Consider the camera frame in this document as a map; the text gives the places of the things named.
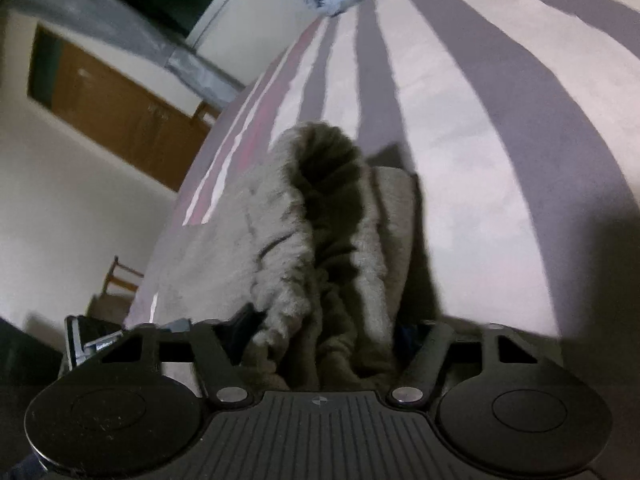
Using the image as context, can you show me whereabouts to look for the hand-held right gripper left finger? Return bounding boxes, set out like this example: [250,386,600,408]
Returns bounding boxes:
[99,304,267,407]

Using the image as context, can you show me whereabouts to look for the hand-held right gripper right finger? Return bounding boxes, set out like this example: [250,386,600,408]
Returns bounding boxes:
[387,320,542,407]

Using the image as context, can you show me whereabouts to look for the grey fluffy towel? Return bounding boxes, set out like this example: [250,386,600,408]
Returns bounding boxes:
[122,122,442,392]

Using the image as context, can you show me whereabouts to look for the dark object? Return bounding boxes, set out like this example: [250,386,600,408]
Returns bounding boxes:
[0,317,66,401]

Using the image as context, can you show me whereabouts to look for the wooden chair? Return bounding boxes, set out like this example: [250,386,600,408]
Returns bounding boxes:
[89,255,147,323]

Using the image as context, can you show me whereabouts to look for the striped pink grey bed sheet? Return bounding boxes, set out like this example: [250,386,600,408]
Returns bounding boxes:
[122,0,640,361]

